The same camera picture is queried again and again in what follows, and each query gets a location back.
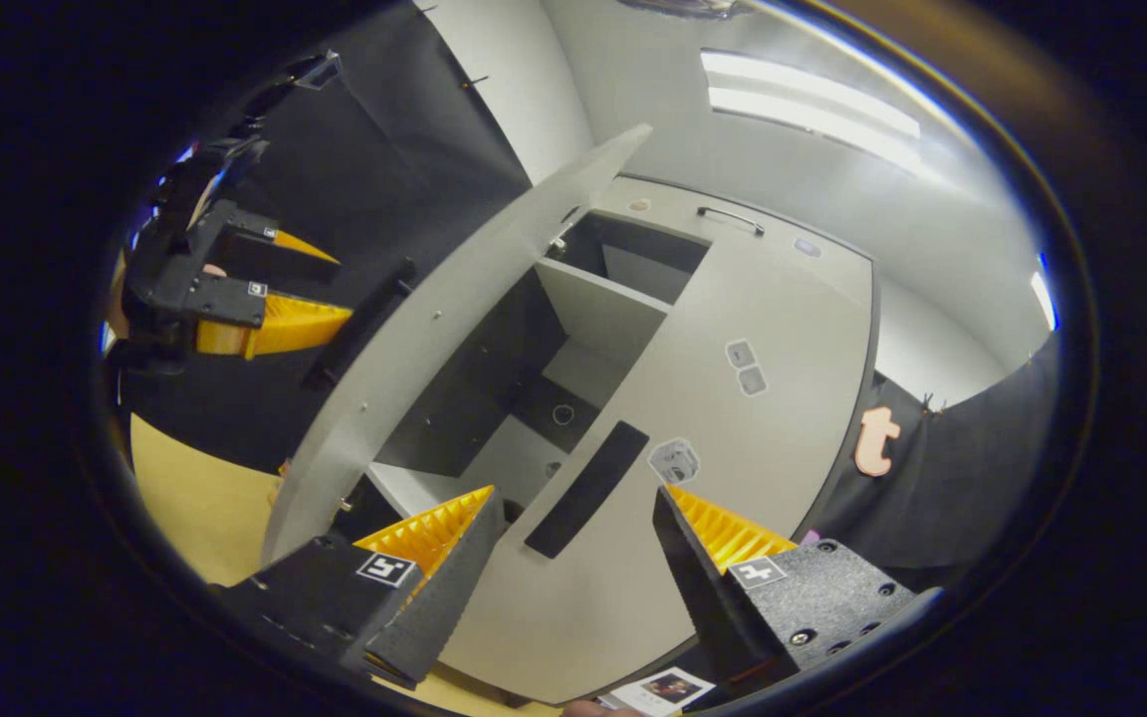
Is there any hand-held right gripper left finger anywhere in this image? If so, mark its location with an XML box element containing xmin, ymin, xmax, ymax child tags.
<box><xmin>215</xmin><ymin>485</ymin><xmax>507</xmax><ymax>690</ymax></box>

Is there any ceiling light panel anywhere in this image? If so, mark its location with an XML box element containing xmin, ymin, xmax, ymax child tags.
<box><xmin>1030</xmin><ymin>254</ymin><xmax>1060</xmax><ymax>335</ymax></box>
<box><xmin>701</xmin><ymin>50</ymin><xmax>925</xmax><ymax>175</ymax></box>

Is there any black door handle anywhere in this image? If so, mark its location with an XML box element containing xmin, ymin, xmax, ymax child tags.
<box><xmin>300</xmin><ymin>257</ymin><xmax>418</xmax><ymax>392</ymax></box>
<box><xmin>524</xmin><ymin>421</ymin><xmax>651</xmax><ymax>560</ymax></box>

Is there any white shoe cabinet door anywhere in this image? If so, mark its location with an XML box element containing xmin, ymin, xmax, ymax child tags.
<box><xmin>439</xmin><ymin>244</ymin><xmax>878</xmax><ymax>706</ymax></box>
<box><xmin>260</xmin><ymin>122</ymin><xmax>654</xmax><ymax>569</ymax></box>

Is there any white printed card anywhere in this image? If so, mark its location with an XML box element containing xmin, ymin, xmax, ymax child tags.
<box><xmin>605</xmin><ymin>665</ymin><xmax>717</xmax><ymax>714</ymax></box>

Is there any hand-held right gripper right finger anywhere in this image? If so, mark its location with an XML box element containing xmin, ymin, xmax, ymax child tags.
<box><xmin>653</xmin><ymin>485</ymin><xmax>943</xmax><ymax>690</ymax></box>

